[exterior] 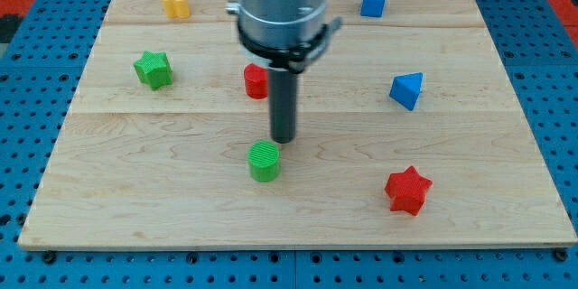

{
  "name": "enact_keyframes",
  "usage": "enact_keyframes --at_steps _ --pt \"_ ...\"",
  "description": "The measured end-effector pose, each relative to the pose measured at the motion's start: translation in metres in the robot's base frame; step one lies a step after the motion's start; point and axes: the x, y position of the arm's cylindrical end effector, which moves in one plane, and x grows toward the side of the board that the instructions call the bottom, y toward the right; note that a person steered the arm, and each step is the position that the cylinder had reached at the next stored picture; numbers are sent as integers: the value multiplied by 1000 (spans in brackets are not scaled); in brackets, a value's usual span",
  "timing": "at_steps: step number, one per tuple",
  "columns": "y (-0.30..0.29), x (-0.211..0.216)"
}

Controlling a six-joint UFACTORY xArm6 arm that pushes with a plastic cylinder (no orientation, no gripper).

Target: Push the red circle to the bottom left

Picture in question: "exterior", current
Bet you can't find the wooden board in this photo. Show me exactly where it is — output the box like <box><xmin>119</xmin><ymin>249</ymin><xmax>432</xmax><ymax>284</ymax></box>
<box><xmin>19</xmin><ymin>0</ymin><xmax>577</xmax><ymax>251</ymax></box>

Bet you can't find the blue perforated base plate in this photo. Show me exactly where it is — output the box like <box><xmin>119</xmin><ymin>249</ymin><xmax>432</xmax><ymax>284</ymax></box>
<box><xmin>1</xmin><ymin>0</ymin><xmax>577</xmax><ymax>288</ymax></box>

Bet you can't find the red star block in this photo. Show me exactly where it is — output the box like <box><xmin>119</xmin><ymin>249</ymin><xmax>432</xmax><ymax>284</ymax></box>
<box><xmin>384</xmin><ymin>166</ymin><xmax>434</xmax><ymax>216</ymax></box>

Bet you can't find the yellow heart block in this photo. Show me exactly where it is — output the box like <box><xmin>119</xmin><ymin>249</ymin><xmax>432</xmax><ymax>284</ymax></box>
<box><xmin>161</xmin><ymin>0</ymin><xmax>191</xmax><ymax>18</ymax></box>

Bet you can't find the blue triangle block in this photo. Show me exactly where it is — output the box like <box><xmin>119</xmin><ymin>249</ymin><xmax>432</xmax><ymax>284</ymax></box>
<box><xmin>389</xmin><ymin>72</ymin><xmax>424</xmax><ymax>111</ymax></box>

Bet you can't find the red cylinder block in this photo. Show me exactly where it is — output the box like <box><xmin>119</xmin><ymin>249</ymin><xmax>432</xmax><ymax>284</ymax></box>
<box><xmin>243</xmin><ymin>63</ymin><xmax>267</xmax><ymax>99</ymax></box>

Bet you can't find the blue cube block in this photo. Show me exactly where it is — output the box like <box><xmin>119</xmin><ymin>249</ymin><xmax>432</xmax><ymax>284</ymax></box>
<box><xmin>360</xmin><ymin>0</ymin><xmax>386</xmax><ymax>18</ymax></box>

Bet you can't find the green star block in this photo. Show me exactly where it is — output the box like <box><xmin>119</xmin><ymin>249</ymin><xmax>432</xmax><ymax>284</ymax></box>
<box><xmin>133</xmin><ymin>51</ymin><xmax>172</xmax><ymax>91</ymax></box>

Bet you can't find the green cylinder block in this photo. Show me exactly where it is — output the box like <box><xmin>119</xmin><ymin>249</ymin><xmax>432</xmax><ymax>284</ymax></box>
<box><xmin>247</xmin><ymin>140</ymin><xmax>281</xmax><ymax>182</ymax></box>

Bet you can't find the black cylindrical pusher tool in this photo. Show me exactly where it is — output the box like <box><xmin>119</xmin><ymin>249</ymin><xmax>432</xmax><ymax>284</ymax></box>
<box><xmin>267</xmin><ymin>70</ymin><xmax>298</xmax><ymax>144</ymax></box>

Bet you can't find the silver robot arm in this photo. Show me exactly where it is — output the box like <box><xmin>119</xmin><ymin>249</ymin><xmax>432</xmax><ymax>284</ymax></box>
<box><xmin>227</xmin><ymin>0</ymin><xmax>342</xmax><ymax>74</ymax></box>

